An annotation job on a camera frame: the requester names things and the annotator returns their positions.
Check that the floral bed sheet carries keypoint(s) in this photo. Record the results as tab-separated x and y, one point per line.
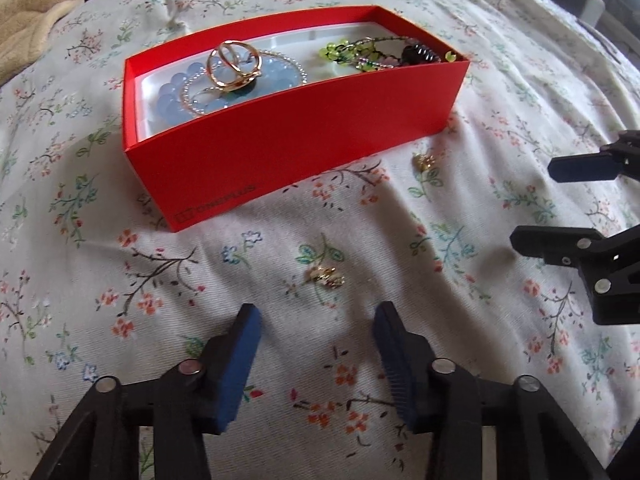
93	282

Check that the gold flower earring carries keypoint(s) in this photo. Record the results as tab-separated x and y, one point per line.
423	162

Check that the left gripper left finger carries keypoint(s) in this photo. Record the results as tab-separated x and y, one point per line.
227	360

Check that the red cardboard box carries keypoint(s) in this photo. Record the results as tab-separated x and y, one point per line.
218	161

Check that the gold ring cluster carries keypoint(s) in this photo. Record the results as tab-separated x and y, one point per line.
241	59

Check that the beige quilted blanket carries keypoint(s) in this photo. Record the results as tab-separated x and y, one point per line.
25	29

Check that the small gold earring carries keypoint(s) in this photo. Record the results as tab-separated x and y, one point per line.
326	276

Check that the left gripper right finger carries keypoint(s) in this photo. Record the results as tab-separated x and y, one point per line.
406	359

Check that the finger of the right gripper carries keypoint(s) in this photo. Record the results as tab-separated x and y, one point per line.
593	167
556	246

